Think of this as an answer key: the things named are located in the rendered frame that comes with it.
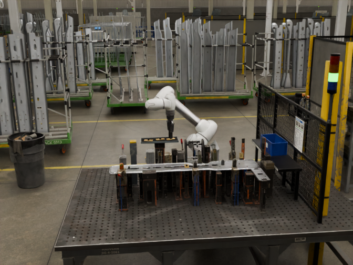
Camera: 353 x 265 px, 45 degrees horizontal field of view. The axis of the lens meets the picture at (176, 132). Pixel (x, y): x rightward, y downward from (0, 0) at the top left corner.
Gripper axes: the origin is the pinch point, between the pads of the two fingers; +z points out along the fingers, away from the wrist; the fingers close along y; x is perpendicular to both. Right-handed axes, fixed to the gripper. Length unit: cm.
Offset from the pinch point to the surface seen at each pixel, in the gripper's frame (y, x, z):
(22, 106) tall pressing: -395, -99, 40
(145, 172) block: 41, -44, 17
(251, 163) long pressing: 58, 57, 20
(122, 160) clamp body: 4, -52, 17
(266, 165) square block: 77, 59, 17
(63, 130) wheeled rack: -391, -33, 92
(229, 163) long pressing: 48, 38, 20
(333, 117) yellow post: 125, 85, -36
